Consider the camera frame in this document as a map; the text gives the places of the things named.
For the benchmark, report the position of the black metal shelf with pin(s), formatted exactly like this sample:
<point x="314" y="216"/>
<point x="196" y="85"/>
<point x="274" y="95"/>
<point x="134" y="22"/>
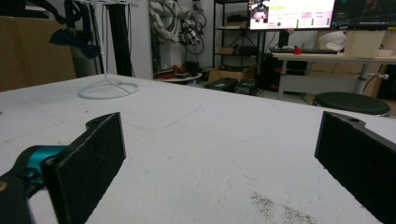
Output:
<point x="222" y="37"/>

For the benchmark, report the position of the black padded round stool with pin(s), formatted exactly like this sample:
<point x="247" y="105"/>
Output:
<point x="351" y="102"/>

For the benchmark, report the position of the black equipment case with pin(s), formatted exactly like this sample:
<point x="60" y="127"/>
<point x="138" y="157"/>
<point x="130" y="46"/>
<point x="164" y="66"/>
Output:
<point x="221" y="84"/>

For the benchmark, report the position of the black crate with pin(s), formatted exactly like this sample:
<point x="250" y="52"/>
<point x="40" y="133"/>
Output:
<point x="247" y="87"/>

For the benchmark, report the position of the black equipment cabinet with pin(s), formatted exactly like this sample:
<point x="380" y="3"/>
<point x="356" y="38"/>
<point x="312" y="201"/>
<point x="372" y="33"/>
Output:
<point x="271" y="73"/>

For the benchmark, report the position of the large cardboard box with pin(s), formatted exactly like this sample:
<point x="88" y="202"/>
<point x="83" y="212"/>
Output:
<point x="227" y="74"/>

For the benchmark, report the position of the beige box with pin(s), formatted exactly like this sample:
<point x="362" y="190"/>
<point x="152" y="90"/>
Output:
<point x="364" y="43"/>

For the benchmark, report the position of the white rounded object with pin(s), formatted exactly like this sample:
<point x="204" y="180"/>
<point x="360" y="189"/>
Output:
<point x="331" y="40"/>

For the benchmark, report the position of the white metal stand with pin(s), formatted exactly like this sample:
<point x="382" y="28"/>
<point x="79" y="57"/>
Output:
<point x="93" y="94"/>

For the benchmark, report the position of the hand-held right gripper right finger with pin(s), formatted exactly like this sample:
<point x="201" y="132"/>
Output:
<point x="358" y="161"/>

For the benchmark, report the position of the bright computer monitor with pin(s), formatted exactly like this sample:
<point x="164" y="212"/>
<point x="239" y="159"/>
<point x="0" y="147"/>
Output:
<point x="292" y="15"/>

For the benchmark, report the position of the low round platform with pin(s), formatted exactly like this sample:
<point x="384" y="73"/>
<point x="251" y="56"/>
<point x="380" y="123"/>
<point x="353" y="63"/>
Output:
<point x="183" y="78"/>

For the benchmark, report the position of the red cup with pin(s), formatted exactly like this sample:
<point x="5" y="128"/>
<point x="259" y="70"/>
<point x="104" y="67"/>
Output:
<point x="297" y="50"/>

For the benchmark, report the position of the tall cardboard panel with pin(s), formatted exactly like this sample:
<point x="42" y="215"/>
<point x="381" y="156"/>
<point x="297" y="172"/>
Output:
<point x="31" y="53"/>

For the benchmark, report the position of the dark computer monitor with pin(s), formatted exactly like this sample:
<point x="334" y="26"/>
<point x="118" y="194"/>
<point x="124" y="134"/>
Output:
<point x="364" y="14"/>

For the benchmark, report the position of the white standing desk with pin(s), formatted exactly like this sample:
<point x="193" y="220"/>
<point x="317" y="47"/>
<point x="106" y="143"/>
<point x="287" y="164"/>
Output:
<point x="327" y="57"/>

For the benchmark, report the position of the black metal frame post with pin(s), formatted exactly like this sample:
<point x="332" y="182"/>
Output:
<point x="120" y="37"/>

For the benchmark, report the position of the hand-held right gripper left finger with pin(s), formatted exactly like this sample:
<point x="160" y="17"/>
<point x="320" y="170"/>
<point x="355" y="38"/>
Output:
<point x="84" y="168"/>

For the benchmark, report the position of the black keyboard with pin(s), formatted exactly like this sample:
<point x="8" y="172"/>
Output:
<point x="311" y="50"/>

